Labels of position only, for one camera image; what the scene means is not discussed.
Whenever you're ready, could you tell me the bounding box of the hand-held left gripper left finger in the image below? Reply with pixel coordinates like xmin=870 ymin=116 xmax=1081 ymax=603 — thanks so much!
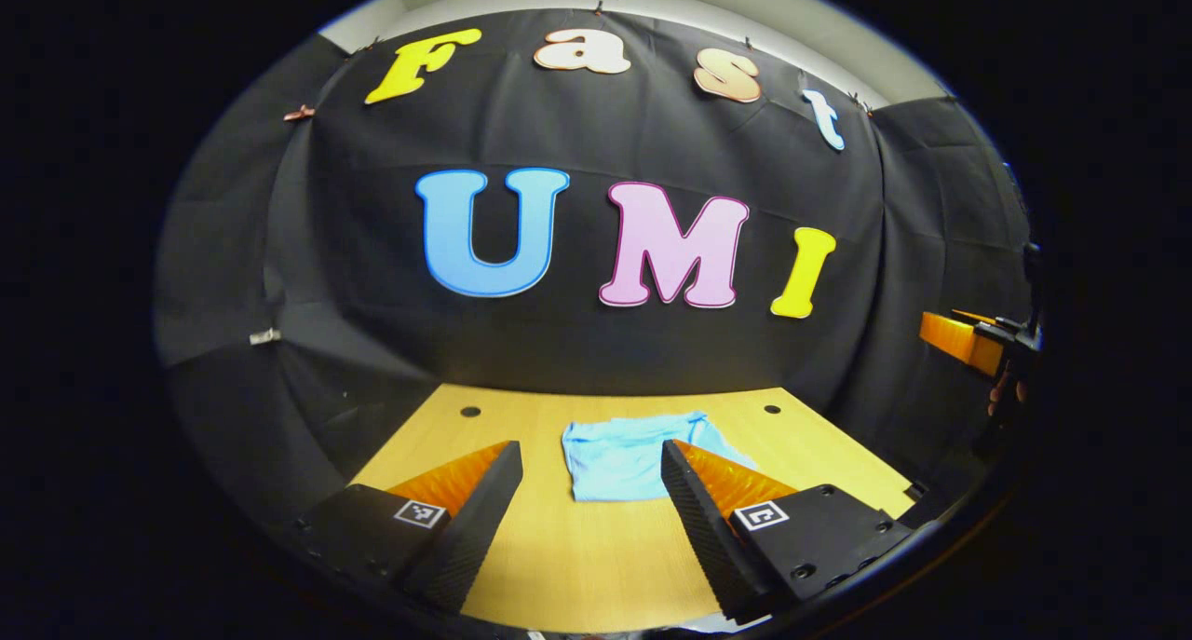
xmin=296 ymin=440 xmax=524 ymax=615

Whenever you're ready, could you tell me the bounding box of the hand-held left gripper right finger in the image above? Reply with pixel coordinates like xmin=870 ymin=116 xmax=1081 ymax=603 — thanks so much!
xmin=660 ymin=439 xmax=915 ymax=626

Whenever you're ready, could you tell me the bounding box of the light blue T-shirt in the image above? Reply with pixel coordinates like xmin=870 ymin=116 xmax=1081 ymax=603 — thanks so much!
xmin=562 ymin=411 xmax=760 ymax=503

